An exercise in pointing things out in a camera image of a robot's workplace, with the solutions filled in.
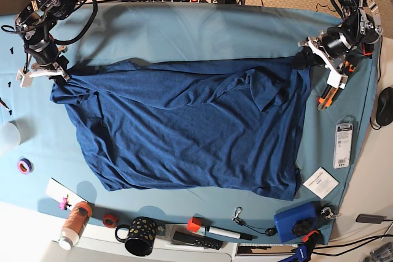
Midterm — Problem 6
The dark blue t-shirt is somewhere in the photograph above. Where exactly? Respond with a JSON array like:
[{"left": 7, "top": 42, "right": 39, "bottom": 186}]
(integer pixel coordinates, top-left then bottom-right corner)
[{"left": 50, "top": 57, "right": 311, "bottom": 200}]

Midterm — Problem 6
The black power adapter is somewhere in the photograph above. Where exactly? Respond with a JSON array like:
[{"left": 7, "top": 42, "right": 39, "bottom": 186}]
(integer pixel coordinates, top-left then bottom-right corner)
[{"left": 356, "top": 214, "right": 385, "bottom": 224}]

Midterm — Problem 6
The pink small clip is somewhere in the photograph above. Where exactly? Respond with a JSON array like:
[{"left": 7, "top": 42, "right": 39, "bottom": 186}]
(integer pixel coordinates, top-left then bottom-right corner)
[{"left": 59, "top": 195, "right": 72, "bottom": 210}]

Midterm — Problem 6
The black mug gold pattern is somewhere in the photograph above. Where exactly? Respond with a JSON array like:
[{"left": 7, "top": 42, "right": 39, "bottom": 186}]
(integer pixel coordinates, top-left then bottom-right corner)
[{"left": 115, "top": 217, "right": 158, "bottom": 257}]

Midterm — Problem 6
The white paper card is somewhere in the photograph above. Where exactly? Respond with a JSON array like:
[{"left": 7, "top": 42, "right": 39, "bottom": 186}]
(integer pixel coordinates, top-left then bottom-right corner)
[{"left": 45, "top": 178, "right": 77, "bottom": 205}]

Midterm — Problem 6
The orange plastic bottle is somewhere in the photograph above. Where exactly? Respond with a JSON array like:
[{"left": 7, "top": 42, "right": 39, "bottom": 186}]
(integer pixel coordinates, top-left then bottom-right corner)
[{"left": 58, "top": 201, "right": 93, "bottom": 250}]

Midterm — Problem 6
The black computer mouse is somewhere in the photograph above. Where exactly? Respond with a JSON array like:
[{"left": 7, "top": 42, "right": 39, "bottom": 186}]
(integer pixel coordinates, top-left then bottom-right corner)
[{"left": 375, "top": 87, "right": 393, "bottom": 126}]

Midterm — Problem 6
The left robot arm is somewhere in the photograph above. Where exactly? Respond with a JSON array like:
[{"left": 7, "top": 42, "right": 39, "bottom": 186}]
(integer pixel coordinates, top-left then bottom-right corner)
[{"left": 292, "top": 0, "right": 383, "bottom": 89}]

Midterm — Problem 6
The packaged bit set blister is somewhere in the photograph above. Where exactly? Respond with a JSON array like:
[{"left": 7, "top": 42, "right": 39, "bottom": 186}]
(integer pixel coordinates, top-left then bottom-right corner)
[{"left": 333, "top": 115, "right": 355, "bottom": 169}]

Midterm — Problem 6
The white square paper leaflet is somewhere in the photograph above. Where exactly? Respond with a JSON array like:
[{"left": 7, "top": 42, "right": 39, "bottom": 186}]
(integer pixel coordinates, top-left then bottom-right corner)
[{"left": 303, "top": 167, "right": 339, "bottom": 199}]

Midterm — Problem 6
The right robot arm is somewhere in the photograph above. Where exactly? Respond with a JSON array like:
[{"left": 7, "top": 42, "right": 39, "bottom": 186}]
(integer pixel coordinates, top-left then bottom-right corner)
[{"left": 1, "top": 0, "right": 98, "bottom": 88}]

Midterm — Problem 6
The blue plastic case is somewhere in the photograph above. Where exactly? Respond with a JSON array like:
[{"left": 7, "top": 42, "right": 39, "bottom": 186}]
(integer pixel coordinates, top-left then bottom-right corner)
[{"left": 274, "top": 201, "right": 321, "bottom": 243}]

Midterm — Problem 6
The red orange cube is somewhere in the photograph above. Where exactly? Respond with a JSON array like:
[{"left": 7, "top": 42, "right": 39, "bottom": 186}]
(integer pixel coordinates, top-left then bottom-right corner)
[{"left": 187, "top": 217, "right": 202, "bottom": 233}]

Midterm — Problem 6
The orange black utility knife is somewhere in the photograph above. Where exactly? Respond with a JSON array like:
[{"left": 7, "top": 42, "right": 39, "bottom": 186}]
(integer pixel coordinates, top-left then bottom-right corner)
[{"left": 317, "top": 61, "right": 358, "bottom": 112}]

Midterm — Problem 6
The blue orange clamp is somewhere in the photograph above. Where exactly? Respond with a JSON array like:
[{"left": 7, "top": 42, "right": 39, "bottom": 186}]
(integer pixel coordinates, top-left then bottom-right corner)
[{"left": 279, "top": 229, "right": 321, "bottom": 262}]

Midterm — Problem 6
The translucent plastic cup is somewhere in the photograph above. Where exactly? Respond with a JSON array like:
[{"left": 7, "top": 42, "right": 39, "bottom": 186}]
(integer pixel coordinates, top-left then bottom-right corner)
[{"left": 0, "top": 122, "right": 21, "bottom": 156}]

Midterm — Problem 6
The red tape roll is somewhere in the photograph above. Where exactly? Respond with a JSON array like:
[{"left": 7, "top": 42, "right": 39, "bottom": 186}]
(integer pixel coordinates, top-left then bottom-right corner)
[{"left": 102, "top": 214, "right": 119, "bottom": 228}]

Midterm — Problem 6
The carabiner with black lanyard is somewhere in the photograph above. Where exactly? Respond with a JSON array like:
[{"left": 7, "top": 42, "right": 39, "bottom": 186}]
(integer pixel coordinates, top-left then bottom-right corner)
[{"left": 232, "top": 207, "right": 278, "bottom": 237}]

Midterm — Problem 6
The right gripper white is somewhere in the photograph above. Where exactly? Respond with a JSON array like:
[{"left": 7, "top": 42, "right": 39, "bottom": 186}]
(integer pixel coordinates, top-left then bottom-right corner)
[{"left": 15, "top": 56, "right": 71, "bottom": 88}]

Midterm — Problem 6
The white black marker pen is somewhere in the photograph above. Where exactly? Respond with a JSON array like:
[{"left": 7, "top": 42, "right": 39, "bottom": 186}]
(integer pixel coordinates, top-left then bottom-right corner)
[{"left": 205, "top": 226, "right": 255, "bottom": 241}]

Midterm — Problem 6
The black remote control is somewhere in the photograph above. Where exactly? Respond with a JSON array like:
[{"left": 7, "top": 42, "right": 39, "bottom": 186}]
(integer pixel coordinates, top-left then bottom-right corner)
[{"left": 173, "top": 231, "right": 224, "bottom": 250}]

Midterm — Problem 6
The purple tape roll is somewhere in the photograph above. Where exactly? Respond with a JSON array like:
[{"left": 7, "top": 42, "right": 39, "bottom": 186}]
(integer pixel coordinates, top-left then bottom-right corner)
[{"left": 17, "top": 158, "right": 33, "bottom": 174}]

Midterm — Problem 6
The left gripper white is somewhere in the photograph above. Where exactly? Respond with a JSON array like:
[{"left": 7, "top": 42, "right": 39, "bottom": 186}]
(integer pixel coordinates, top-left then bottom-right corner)
[{"left": 292, "top": 29, "right": 349, "bottom": 89}]

